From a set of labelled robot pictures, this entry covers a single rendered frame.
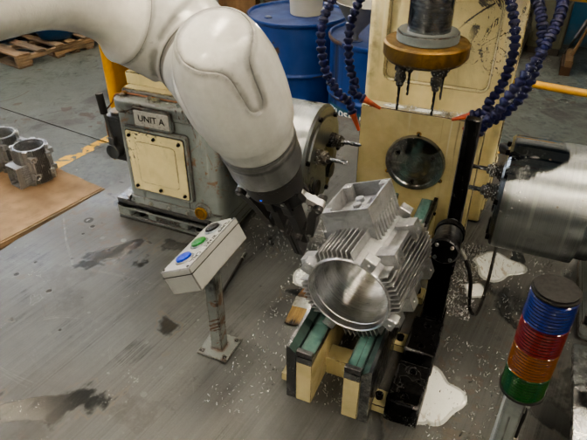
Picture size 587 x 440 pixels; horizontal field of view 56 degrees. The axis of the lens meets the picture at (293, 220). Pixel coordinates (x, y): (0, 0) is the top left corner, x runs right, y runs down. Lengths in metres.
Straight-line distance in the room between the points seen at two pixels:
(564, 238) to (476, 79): 0.46
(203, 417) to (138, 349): 0.23
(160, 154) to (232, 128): 0.89
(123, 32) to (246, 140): 0.17
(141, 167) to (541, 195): 0.94
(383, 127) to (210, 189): 0.46
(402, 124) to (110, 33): 0.91
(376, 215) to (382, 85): 0.57
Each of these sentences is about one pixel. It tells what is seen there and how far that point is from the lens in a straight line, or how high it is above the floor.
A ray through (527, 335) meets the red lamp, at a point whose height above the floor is 1.15.
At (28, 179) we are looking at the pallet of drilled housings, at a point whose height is 0.19.
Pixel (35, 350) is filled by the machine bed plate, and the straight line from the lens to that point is 1.30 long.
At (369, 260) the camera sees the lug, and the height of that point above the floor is 1.10.
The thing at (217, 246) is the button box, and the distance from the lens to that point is 1.01.
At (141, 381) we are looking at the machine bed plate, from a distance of 1.17.
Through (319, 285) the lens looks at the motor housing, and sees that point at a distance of 1.05.
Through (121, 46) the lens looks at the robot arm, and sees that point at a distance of 0.62.
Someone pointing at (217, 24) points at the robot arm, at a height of 1.54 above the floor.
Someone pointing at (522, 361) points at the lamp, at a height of 1.10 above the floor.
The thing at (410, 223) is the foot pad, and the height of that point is 1.10.
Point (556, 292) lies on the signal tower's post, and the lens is 0.76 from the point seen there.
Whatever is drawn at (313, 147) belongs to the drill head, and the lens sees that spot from 1.28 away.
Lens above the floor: 1.67
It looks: 34 degrees down
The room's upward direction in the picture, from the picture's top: straight up
